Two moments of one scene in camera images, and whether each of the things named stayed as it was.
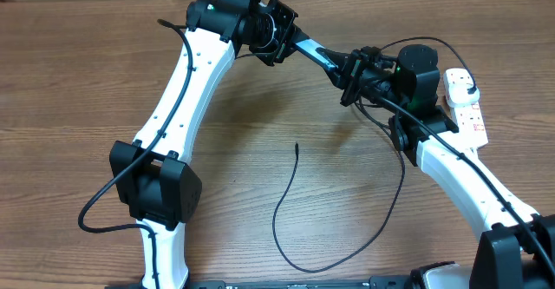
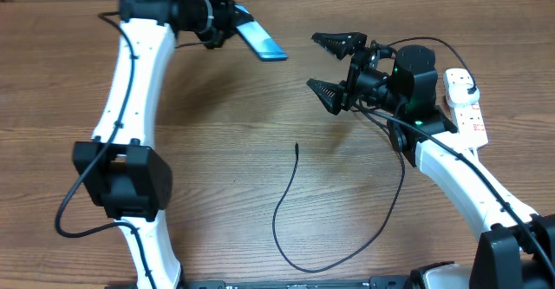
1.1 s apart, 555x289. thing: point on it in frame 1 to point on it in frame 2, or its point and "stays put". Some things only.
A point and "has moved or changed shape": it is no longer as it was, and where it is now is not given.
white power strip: [470, 121] stays put
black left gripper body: [284, 32] to [215, 19]
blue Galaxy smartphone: [308, 48] has moved or changed shape
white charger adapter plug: [456, 87] stays put
